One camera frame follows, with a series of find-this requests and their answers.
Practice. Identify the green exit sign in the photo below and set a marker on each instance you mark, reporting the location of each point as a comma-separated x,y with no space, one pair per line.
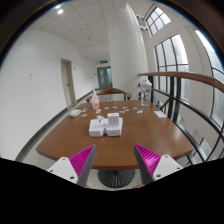
103,61

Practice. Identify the spray bottle with orange label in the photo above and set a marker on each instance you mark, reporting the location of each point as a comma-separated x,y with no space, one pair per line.
95,100

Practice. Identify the clear water bottle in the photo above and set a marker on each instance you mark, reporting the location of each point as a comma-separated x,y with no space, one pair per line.
145,89

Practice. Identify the wooden handrail with black railing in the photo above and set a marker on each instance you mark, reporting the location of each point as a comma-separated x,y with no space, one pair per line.
195,103

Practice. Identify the grey double door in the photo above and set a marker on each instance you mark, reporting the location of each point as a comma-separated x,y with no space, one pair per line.
104,77

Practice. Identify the beige door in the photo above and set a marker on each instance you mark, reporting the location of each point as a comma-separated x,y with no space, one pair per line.
67,82

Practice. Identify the white charger plug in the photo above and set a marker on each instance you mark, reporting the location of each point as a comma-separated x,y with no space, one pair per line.
113,118

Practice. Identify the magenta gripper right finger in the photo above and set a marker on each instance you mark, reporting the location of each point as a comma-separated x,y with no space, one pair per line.
153,166

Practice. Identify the wooden chair back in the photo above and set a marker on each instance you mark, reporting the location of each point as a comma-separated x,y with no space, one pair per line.
110,91

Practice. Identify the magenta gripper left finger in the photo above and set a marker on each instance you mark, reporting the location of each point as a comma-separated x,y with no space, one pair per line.
76,168

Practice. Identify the white paper sheet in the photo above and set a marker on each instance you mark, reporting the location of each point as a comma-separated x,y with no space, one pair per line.
160,114

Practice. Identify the white power strip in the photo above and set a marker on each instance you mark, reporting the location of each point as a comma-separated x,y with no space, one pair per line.
100,128

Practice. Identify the black table pedestal base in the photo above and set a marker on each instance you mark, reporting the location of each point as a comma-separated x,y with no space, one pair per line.
116,179

